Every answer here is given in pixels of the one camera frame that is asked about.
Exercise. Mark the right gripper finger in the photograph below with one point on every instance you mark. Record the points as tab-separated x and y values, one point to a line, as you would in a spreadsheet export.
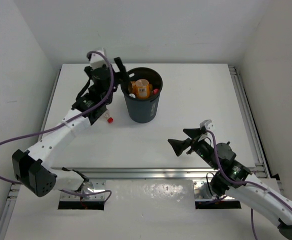
193	132
179	145

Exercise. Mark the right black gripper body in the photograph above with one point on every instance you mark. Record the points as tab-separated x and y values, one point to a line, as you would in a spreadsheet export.
203	149

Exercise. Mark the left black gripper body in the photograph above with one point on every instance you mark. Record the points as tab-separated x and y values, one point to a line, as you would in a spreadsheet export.
115	75

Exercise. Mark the orange bottle brown cap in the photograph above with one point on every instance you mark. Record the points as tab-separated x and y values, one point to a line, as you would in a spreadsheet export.
132	87

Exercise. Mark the orange bottle barcode label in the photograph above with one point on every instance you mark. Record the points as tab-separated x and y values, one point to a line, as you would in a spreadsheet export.
142	89

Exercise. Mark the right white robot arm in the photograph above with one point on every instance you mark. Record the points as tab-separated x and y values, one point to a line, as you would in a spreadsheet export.
234	180

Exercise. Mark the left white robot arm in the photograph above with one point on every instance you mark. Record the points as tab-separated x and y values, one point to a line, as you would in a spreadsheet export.
33	166

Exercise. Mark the black plastic waste bin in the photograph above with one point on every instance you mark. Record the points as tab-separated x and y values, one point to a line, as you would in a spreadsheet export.
143	110

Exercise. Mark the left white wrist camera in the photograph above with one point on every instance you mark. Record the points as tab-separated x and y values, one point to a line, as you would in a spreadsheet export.
97	57

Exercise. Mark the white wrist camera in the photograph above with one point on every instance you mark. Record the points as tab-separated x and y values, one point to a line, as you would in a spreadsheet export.
206	125
97	57

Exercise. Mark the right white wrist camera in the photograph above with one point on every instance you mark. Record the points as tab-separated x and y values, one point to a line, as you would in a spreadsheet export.
206	125

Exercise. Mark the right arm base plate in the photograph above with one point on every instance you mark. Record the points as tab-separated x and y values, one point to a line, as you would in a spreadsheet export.
207	200

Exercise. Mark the aluminium frame rail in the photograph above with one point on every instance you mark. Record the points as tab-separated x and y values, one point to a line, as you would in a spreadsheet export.
152	195

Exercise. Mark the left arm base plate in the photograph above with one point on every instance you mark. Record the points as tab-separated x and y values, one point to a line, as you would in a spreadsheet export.
92	197

